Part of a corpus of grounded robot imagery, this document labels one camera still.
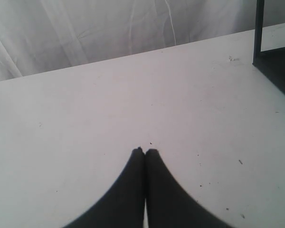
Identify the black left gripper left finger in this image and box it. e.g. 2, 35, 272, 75
66, 147, 145, 228

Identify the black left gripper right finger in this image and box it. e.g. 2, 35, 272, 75
145, 149, 227, 228

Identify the black metal shelf rack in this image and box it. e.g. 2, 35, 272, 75
253, 0, 285, 95

